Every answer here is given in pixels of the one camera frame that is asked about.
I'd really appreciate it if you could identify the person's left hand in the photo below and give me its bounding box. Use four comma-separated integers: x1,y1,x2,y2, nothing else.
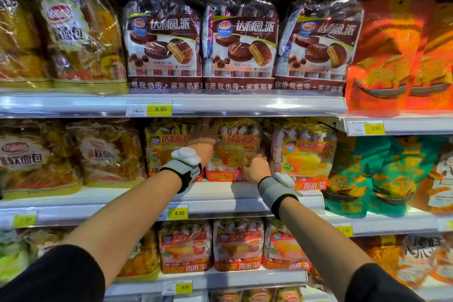
188,119,222,168

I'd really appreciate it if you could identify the person's right hand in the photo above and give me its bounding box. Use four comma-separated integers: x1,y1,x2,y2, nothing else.
242,154,272,185

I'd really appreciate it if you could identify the yellow pie snack bag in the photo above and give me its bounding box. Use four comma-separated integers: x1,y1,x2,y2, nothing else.
269,122,337,191
205,118,265,183
144,121,205,182

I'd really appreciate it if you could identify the person's left forearm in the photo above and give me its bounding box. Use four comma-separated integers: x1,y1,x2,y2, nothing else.
60,170,185,290

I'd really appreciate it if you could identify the person's right forearm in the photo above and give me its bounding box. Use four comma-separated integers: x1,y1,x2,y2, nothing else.
278,196,376,302

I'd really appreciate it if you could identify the white store shelf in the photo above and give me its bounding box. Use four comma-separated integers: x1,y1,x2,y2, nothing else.
0,92,349,119
104,269,308,298
319,206,453,238
339,111,453,137
0,181,325,230

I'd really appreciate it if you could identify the grey white right wrist tracker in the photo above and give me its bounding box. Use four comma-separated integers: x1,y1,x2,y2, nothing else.
258,172,303,221

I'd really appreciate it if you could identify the grey white wrist tracker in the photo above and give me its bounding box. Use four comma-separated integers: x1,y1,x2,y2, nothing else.
258,172,303,221
159,147,203,194

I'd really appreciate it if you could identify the grey white left wrist tracker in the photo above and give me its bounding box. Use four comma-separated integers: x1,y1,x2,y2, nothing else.
159,147,203,194

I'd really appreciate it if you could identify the red pie snack bag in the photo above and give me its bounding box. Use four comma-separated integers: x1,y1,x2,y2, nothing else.
158,220,213,275
213,218,265,273
263,218,313,272

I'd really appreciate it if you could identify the brown chocolate pie bag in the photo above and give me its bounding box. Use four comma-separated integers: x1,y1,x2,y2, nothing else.
123,0,204,93
202,0,279,93
275,0,364,96

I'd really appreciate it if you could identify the green snack pouch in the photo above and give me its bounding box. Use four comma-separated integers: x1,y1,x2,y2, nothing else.
368,135,447,217
324,135,390,219

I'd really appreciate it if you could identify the clear yellow bread bag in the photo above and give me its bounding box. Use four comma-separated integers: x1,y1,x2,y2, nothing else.
0,0,51,88
67,119,148,189
0,119,84,201
28,0,129,96

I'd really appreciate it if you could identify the small yellow pie bag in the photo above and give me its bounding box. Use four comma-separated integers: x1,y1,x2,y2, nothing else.
276,287,303,302
244,288,274,302
210,290,243,302

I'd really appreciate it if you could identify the yellow cake bag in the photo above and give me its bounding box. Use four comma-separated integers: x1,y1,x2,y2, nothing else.
116,229,160,283

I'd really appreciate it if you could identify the orange yellow snack pouch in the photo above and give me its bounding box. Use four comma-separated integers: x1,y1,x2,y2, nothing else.
354,235,407,277

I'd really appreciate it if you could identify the black right sleeve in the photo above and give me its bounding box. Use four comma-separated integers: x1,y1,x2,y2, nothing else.
345,263,425,302

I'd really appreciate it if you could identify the black sleeve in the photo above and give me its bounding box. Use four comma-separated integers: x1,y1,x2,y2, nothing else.
0,244,106,302
345,263,425,302

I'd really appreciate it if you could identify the white orange snack pouch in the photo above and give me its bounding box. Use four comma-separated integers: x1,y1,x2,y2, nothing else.
412,143,453,215

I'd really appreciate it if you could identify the dark white snack pouch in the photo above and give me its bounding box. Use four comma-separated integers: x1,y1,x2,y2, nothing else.
396,235,447,289

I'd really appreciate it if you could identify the small clear bread bag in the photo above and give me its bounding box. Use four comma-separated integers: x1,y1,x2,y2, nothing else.
26,227,76,260

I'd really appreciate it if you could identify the black left sleeve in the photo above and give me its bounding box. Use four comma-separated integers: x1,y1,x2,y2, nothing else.
0,244,106,302

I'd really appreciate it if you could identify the green snack bag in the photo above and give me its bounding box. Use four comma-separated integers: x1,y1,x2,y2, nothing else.
0,229,31,286

